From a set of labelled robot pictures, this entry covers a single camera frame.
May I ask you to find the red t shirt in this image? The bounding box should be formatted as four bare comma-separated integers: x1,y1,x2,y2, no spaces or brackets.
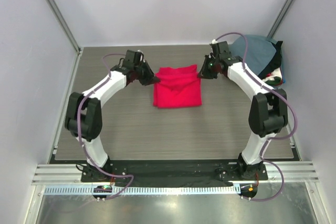
153,65,202,109

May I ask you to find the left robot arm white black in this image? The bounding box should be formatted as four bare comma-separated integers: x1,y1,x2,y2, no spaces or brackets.
65,50,160,182

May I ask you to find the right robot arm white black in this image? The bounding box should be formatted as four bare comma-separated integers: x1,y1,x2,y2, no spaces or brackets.
198,40,288,180

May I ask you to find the grey blue t shirt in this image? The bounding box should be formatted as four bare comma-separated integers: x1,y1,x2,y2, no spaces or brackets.
229,35,276,75

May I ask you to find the black t shirt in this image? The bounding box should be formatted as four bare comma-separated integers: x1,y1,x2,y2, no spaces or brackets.
263,41,283,74

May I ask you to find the white t shirt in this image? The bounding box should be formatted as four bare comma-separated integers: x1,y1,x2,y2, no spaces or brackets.
263,68,282,85

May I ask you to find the green t shirt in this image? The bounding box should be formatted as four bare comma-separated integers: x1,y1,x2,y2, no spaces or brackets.
265,78,283,88

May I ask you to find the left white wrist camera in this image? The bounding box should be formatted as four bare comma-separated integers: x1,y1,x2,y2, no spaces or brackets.
137,50,144,62

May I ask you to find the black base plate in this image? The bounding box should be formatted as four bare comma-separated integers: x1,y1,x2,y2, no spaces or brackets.
81,158,268,187

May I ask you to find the right aluminium frame post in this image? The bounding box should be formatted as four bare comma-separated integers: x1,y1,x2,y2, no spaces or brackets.
267,0,295,38

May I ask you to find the aluminium frame post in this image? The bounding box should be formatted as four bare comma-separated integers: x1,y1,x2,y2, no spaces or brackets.
46,0,81,54
267,0,295,38

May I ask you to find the white slotted cable duct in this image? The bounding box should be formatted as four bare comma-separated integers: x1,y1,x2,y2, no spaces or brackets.
44,184,240,196

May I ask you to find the aluminium front rail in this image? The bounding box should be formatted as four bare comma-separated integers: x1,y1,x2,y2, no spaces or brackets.
32,161,319,185

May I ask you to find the left aluminium frame post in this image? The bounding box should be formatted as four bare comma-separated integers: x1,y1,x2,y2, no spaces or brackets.
46,0,81,54

